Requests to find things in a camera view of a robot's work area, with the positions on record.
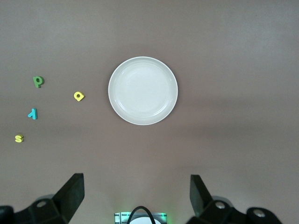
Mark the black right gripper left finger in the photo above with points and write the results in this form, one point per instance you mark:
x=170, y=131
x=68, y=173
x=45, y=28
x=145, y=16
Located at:
x=70, y=198

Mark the green foam letter p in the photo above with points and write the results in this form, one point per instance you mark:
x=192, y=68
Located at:
x=36, y=82

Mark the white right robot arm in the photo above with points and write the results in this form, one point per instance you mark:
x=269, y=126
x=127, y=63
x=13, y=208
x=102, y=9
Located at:
x=142, y=221

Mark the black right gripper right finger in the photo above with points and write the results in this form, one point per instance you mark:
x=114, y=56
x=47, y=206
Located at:
x=201, y=200

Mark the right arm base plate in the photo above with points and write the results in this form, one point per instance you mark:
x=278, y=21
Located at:
x=119, y=217

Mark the brown table cover sheet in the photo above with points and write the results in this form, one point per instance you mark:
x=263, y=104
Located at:
x=210, y=46

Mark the teal foam letter y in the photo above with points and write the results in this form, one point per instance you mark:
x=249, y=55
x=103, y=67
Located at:
x=35, y=114

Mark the yellow foam letter a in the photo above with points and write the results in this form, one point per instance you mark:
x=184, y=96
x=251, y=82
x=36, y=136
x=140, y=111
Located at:
x=80, y=98

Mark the yellow foam letter s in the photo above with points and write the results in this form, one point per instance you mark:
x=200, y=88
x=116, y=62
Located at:
x=19, y=138

